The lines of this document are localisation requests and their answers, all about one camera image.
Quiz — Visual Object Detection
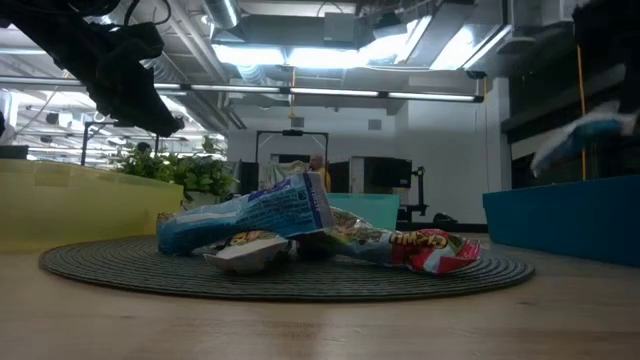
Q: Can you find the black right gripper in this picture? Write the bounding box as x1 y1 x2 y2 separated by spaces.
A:
572 0 640 116

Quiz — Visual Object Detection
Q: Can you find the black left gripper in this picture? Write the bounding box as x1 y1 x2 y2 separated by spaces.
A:
84 22 185 139

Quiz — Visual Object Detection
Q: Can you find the white silver granola bar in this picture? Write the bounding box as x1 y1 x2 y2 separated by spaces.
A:
530 101 640 177

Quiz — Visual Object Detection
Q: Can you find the blue granola bar white label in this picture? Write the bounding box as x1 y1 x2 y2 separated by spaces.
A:
156 172 335 257

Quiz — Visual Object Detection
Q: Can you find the yellow white granola bar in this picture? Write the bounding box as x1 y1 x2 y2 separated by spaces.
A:
203 229 292 275

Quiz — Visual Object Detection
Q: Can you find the red green Chewy granola bar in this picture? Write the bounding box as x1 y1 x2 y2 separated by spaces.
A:
299 207 482 276

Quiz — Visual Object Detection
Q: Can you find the green artificial plant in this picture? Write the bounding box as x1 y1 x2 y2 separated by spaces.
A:
115 135 236 204

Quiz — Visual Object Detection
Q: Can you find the white plant pot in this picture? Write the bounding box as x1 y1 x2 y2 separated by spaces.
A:
182 191 226 211

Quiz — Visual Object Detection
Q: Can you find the yellow plastic bin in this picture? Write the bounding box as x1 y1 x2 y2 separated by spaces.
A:
0 158 185 253

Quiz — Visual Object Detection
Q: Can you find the blue plastic bin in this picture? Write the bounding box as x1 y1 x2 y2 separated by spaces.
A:
482 174 640 267

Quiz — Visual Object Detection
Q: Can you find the grey round woven mat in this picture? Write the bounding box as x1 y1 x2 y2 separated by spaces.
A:
38 234 536 303

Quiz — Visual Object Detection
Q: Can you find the person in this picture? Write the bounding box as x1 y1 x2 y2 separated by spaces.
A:
308 153 333 194

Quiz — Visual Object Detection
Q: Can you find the long LED light bar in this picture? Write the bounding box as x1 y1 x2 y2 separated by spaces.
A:
0 76 485 104

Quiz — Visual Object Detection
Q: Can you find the teal plastic bin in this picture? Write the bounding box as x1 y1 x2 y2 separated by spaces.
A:
327 193 401 231

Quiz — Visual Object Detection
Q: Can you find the black monitor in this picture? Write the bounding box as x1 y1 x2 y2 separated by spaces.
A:
362 157 414 202

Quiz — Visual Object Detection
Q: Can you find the black robot stand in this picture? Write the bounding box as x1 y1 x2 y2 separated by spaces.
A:
398 166 431 224

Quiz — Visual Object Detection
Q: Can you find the black frame rig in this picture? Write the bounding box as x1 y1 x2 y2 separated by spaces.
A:
80 120 161 167
255 129 330 166

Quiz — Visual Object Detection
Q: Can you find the hanging yellow cable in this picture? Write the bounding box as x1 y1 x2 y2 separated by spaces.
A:
576 44 588 181

